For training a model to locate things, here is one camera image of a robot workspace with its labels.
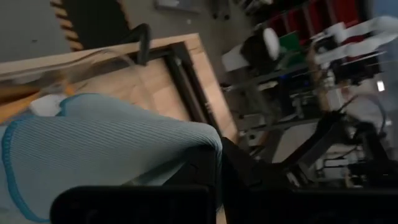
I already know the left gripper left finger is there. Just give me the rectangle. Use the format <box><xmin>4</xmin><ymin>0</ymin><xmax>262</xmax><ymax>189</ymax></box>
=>
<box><xmin>49</xmin><ymin>144</ymin><xmax>218</xmax><ymax>224</ymax></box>

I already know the grey metal workbench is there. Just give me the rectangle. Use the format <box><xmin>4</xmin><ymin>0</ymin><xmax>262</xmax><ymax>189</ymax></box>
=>
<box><xmin>222</xmin><ymin>60</ymin><xmax>330</xmax><ymax>156</ymax></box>

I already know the red bin shelving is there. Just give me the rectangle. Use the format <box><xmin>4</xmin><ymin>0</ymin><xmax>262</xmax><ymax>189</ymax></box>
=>
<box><xmin>267</xmin><ymin>0</ymin><xmax>371</xmax><ymax>44</ymax></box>

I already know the white background equipment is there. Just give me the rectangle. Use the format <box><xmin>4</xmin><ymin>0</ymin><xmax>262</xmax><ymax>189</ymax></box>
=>
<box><xmin>310</xmin><ymin>15</ymin><xmax>398</xmax><ymax>65</ymax></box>

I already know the black hazard-edged floor mat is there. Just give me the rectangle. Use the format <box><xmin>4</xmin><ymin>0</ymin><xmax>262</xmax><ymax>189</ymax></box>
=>
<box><xmin>49</xmin><ymin>0</ymin><xmax>133</xmax><ymax>52</ymax></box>

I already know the clear plastic bin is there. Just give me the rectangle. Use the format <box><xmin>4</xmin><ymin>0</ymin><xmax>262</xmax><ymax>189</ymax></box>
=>
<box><xmin>0</xmin><ymin>46</ymin><xmax>139</xmax><ymax>106</ymax></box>

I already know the grey desk foot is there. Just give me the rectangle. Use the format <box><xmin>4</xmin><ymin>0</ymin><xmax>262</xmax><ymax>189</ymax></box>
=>
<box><xmin>154</xmin><ymin>0</ymin><xmax>203</xmax><ymax>14</ymax></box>

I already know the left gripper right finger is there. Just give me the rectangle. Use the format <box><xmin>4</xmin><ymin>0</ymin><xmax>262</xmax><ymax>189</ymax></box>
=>
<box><xmin>220</xmin><ymin>136</ymin><xmax>398</xmax><ymax>224</ymax></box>

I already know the black clamp post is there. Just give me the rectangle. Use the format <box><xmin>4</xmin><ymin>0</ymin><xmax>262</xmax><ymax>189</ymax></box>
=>
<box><xmin>119</xmin><ymin>23</ymin><xmax>153</xmax><ymax>66</ymax></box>

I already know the light blue microfiber towel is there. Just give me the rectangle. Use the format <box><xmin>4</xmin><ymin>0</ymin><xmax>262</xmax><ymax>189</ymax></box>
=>
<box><xmin>0</xmin><ymin>92</ymin><xmax>223</xmax><ymax>223</ymax></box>

